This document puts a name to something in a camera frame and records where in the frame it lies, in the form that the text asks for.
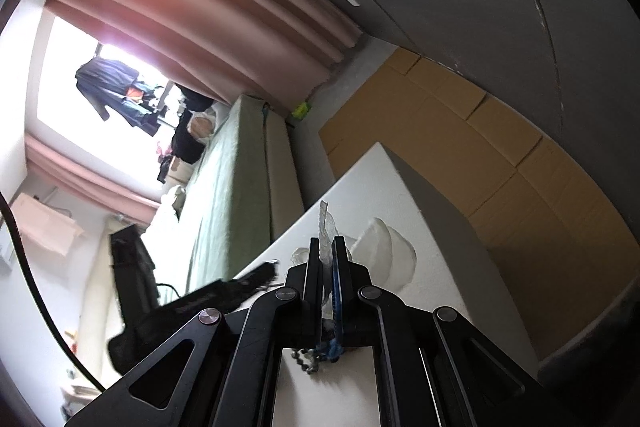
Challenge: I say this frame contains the dark beaded bracelet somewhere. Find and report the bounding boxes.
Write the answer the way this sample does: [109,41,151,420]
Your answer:
[290,337,346,374]

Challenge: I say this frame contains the clear plastic bag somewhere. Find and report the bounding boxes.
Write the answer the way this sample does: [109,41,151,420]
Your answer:
[319,200,337,320]

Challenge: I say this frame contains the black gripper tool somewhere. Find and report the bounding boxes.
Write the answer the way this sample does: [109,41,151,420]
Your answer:
[107,261,277,375]

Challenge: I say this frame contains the white table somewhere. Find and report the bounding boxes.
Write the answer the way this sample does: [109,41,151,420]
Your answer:
[273,144,539,426]

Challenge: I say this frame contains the crumpled white plastic bag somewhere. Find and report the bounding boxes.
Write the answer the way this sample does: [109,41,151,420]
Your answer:
[350,218,418,293]

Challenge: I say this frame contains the brown cardboard sheet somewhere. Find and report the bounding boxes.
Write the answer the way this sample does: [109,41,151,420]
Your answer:
[319,49,639,359]

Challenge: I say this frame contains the green bed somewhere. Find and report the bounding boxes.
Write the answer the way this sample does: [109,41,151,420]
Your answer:
[139,93,305,295]

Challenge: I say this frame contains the black bag on bed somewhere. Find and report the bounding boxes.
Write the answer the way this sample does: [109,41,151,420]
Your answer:
[171,86,214,165]

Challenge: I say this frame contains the pink hanging cloth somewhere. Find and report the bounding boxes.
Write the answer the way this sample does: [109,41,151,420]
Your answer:
[11,193,85,257]

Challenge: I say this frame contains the small green object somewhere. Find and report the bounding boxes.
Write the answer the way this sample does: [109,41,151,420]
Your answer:
[291,101,311,121]

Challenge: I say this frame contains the pink curtain left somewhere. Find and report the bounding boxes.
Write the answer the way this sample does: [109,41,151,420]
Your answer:
[24,134,160,225]

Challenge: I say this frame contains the pink curtain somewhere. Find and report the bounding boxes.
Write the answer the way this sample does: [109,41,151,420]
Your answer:
[24,134,160,225]
[47,0,361,112]

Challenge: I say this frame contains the dark hanging clothes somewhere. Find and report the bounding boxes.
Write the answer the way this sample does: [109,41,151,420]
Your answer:
[75,56,162,136]

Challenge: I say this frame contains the pink curtain right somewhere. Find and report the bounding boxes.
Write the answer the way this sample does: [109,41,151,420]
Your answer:
[47,0,361,112]

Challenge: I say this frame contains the black cable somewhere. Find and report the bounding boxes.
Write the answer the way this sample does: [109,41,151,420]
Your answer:
[0,190,109,391]

